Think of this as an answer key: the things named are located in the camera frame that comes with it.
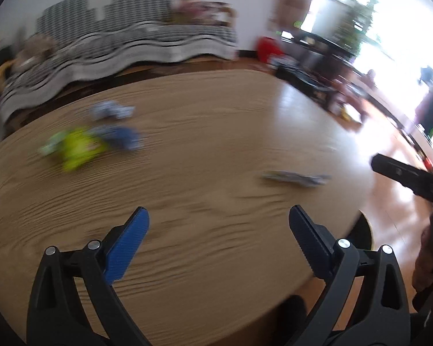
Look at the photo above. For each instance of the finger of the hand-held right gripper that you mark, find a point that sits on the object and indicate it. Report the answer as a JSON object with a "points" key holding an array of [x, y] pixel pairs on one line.
{"points": [[393, 169]]}

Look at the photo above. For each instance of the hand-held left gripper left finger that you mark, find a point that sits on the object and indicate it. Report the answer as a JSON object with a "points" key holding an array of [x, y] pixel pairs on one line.
{"points": [[126, 247]]}

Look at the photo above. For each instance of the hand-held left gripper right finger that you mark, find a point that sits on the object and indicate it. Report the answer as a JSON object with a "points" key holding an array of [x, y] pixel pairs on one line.
{"points": [[312, 245]]}

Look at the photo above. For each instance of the grey green paper card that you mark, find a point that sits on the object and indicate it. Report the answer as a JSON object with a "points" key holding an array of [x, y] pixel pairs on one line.
{"points": [[296, 178]]}

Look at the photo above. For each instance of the yellow green packet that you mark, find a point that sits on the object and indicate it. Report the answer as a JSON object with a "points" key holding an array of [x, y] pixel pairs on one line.
{"points": [[77, 147]]}

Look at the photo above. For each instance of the blue white wrapper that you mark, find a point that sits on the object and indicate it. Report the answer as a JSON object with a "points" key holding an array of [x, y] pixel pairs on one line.
{"points": [[110, 110]]}

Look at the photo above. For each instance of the person's right hand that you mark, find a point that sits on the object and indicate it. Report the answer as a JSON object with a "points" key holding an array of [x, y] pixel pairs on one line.
{"points": [[424, 259]]}

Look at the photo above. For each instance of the reddish brown wooden chair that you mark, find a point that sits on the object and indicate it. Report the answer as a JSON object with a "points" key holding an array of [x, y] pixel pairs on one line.
{"points": [[361, 93]]}

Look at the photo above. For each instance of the green potted plant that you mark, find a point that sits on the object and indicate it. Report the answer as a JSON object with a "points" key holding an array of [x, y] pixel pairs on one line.
{"points": [[357, 21]]}

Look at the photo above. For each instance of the red plastic bag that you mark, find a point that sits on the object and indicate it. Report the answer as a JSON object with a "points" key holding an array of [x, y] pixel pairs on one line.
{"points": [[269, 48]]}

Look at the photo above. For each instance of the sofa with striped blanket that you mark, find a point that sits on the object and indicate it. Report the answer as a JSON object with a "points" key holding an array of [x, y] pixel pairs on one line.
{"points": [[112, 36]]}

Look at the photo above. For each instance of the pink cartoon cushion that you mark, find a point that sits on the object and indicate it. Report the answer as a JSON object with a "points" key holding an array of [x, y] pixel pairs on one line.
{"points": [[202, 10]]}

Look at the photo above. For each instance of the wooden frame sofa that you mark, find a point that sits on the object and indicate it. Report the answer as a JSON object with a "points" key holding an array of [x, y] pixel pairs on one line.
{"points": [[1, 75]]}

